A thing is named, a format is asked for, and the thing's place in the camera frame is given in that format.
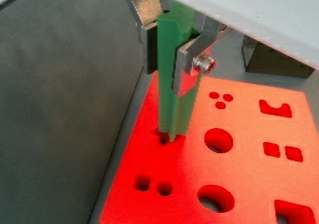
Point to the green star-shaped bar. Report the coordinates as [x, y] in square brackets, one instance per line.
[176, 108]

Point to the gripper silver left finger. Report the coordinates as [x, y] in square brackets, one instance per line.
[146, 11]

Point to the red shape-hole insertion block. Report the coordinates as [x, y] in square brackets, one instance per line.
[242, 169]

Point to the black curved fixture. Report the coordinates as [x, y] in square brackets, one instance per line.
[265, 60]

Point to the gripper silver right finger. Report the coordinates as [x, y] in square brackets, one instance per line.
[194, 59]

